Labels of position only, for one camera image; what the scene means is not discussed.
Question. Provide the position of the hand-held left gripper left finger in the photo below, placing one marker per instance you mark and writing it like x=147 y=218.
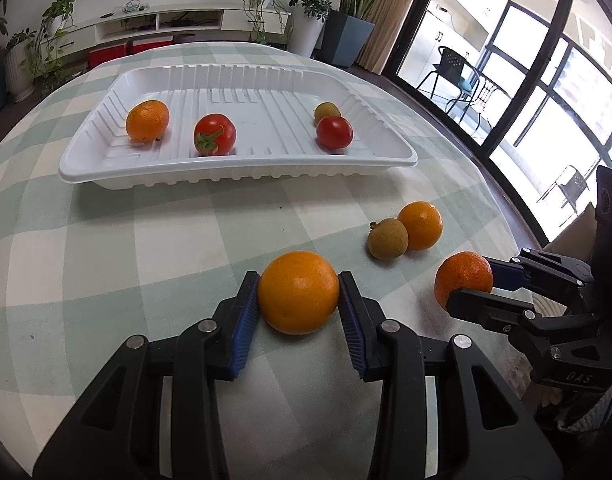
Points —
x=243 y=330

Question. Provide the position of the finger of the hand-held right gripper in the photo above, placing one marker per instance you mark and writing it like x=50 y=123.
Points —
x=486 y=307
x=541 y=270

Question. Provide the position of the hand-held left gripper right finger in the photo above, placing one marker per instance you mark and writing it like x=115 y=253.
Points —
x=356 y=332

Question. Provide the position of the dark orange mandarin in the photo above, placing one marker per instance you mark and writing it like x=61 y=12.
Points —
x=461 y=275

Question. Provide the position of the large smooth orange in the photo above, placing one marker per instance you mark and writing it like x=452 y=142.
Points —
x=298 y=292

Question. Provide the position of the red tomato with green stem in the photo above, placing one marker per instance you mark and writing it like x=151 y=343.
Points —
x=214 y=134

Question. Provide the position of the stemless red tomato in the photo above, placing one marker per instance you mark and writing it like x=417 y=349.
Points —
x=334 y=132

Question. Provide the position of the white plastic tray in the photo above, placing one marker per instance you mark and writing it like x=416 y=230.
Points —
x=235 y=125

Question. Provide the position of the brown longan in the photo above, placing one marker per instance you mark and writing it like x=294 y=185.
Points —
x=327 y=111
x=388 y=238

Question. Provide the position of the orange with dark spot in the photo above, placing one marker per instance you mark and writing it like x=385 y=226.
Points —
x=147 y=120

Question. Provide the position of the person's right hand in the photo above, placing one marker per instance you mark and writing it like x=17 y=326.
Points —
x=552 y=400

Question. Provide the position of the person's right leg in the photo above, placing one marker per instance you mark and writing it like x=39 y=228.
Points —
x=586 y=417

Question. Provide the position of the black metal chair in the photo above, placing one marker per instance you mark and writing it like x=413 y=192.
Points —
x=451 y=76
x=568 y=187

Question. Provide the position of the small round orange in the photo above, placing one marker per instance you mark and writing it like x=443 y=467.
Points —
x=420 y=225

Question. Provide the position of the green checked tablecloth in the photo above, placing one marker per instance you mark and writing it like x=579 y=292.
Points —
x=110 y=270

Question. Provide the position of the black metal side table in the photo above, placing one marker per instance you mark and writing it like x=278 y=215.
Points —
x=488 y=102

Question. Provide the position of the black framed glass door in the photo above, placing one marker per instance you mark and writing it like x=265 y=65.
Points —
x=536 y=85

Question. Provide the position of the white balcony cabinet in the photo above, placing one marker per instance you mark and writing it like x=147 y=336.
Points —
x=461 y=5

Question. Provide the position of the beige curtain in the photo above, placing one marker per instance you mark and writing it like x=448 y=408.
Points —
x=386 y=20

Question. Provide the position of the red storage box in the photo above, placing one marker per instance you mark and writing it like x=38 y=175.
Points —
x=107 y=55
x=151 y=44

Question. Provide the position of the large plant in blue pot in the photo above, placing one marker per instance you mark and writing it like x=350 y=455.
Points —
x=353 y=30

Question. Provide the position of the white television cabinet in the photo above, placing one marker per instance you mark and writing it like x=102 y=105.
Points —
x=185 y=21

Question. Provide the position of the bushy plant in white pot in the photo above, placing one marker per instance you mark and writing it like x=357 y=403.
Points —
x=308 y=20

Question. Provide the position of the trailing plant on cabinet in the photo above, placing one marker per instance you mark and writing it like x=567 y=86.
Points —
x=262 y=5

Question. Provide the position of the leafy plant in white pot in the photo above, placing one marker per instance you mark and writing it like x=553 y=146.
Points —
x=18 y=67

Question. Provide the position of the trailing pothos plant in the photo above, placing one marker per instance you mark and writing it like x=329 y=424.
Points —
x=55 y=35

